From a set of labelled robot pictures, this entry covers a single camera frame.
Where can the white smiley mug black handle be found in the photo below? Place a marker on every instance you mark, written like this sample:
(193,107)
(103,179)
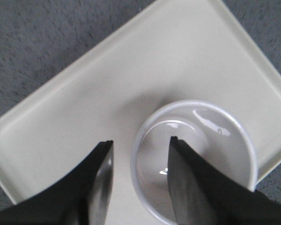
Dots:
(212,132)

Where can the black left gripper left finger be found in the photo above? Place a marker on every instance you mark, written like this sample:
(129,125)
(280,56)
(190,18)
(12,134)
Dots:
(82,197)

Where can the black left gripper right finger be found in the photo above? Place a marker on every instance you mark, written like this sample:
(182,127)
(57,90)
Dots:
(201,195)

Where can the cream rectangular plastic tray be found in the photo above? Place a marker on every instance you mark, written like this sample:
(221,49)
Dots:
(173,50)

